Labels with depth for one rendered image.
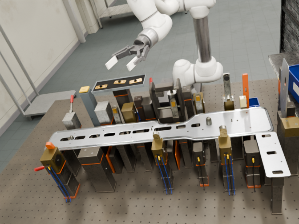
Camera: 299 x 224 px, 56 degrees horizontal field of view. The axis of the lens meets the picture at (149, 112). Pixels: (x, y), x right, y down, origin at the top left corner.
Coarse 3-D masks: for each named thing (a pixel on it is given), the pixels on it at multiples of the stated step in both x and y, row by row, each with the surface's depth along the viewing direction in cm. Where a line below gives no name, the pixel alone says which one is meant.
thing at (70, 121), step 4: (72, 112) 197; (68, 116) 194; (72, 116) 193; (76, 116) 197; (64, 120) 191; (68, 120) 190; (72, 120) 191; (76, 120) 196; (64, 124) 193; (68, 124) 192; (72, 124) 192; (76, 124) 196; (80, 124) 201; (68, 128) 195; (72, 128) 194; (76, 128) 195; (80, 136) 200; (84, 136) 206
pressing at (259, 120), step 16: (208, 112) 170; (224, 112) 167; (240, 112) 164; (256, 112) 161; (80, 128) 189; (96, 128) 185; (112, 128) 181; (128, 128) 177; (144, 128) 173; (176, 128) 166; (192, 128) 163; (208, 128) 160; (240, 128) 154; (256, 128) 151; (272, 128) 148; (64, 144) 180; (80, 144) 176; (96, 144) 172; (112, 144) 169
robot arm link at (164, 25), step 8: (152, 16) 135; (160, 16) 138; (168, 16) 143; (144, 24) 138; (152, 24) 136; (160, 24) 137; (168, 24) 141; (160, 32) 138; (168, 32) 144; (160, 40) 142
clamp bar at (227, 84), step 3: (225, 75) 161; (228, 75) 160; (225, 78) 158; (228, 78) 158; (225, 81) 163; (228, 81) 162; (225, 84) 164; (228, 84) 163; (225, 87) 163; (228, 87) 164; (225, 90) 164; (228, 90) 165; (225, 93) 165; (228, 93) 166; (225, 96) 166; (231, 96) 166; (231, 99) 166
